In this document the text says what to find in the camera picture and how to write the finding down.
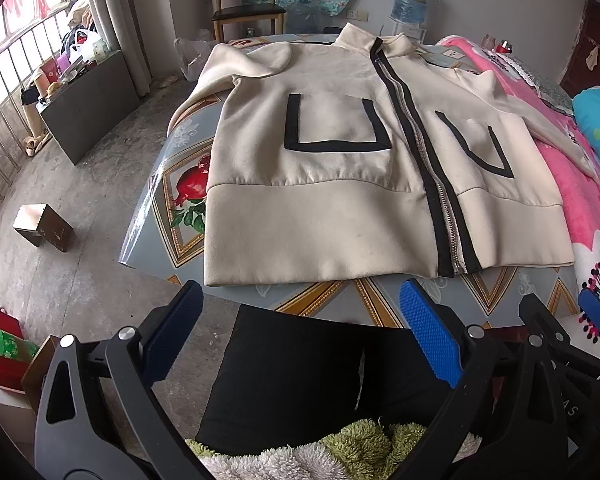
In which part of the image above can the cream jacket with black trim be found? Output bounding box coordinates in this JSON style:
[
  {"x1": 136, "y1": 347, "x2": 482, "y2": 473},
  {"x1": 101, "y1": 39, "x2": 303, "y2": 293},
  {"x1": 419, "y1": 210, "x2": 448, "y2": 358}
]
[{"x1": 189, "y1": 25, "x2": 595, "y2": 286}]

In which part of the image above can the pink floral blanket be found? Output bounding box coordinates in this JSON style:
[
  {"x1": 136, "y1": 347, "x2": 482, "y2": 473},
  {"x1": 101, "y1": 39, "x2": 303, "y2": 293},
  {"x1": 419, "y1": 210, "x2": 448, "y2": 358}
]
[{"x1": 435, "y1": 34, "x2": 600, "y2": 346}]

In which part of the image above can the fruit pattern tablecloth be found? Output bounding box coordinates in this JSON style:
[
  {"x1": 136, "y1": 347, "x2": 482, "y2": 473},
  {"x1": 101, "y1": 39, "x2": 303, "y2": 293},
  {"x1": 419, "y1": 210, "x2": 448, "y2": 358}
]
[{"x1": 120, "y1": 35, "x2": 577, "y2": 327}]

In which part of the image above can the red gift bag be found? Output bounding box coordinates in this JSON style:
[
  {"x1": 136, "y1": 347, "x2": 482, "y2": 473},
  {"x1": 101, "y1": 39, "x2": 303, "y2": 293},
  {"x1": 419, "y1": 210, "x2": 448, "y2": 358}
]
[{"x1": 0, "y1": 310, "x2": 40, "y2": 392}]

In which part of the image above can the small brown cardboard box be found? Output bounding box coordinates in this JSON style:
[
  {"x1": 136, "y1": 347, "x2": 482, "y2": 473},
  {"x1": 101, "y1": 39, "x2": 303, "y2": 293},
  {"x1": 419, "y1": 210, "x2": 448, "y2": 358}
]
[{"x1": 14, "y1": 204, "x2": 73, "y2": 252}]

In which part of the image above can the dark grey cabinet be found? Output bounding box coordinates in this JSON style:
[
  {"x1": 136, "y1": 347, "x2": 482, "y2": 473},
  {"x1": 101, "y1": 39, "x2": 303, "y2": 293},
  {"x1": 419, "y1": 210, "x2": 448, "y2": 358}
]
[{"x1": 41, "y1": 51, "x2": 140, "y2": 166}]

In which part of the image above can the metal window railing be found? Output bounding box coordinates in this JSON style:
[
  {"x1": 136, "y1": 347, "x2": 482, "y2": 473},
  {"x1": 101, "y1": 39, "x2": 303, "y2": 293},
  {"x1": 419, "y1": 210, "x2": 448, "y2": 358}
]
[{"x1": 0, "y1": 4, "x2": 68, "y2": 207}]

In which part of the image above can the clear plastic bag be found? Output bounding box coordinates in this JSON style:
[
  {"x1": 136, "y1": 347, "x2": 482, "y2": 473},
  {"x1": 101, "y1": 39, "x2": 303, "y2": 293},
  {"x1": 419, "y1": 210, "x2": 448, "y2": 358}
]
[{"x1": 173, "y1": 38, "x2": 215, "y2": 82}]

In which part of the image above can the white water dispenser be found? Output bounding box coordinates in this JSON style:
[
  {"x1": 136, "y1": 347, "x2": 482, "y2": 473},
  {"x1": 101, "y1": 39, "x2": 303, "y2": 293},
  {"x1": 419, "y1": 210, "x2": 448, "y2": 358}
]
[{"x1": 388, "y1": 16, "x2": 427, "y2": 44}]

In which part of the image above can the wooden chair with dark seat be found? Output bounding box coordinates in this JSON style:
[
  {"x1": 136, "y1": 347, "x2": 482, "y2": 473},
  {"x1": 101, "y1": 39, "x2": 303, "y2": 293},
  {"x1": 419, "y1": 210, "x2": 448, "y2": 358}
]
[{"x1": 211, "y1": 0, "x2": 286, "y2": 42}]

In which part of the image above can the blue water jug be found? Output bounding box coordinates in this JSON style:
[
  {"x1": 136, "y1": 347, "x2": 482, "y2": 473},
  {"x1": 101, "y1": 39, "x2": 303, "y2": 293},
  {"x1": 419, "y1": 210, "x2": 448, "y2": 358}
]
[{"x1": 390, "y1": 0, "x2": 428, "y2": 26}]

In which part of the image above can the grey curtain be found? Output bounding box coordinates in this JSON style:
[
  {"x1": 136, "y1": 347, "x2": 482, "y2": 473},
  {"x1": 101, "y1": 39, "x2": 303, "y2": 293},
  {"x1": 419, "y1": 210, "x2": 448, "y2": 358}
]
[{"x1": 88, "y1": 0, "x2": 151, "y2": 96}]

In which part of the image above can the dark red wall hanging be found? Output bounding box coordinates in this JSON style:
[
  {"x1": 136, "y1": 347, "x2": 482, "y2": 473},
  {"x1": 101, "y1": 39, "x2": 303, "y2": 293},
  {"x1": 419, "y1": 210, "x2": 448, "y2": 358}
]
[{"x1": 560, "y1": 0, "x2": 600, "y2": 98}]

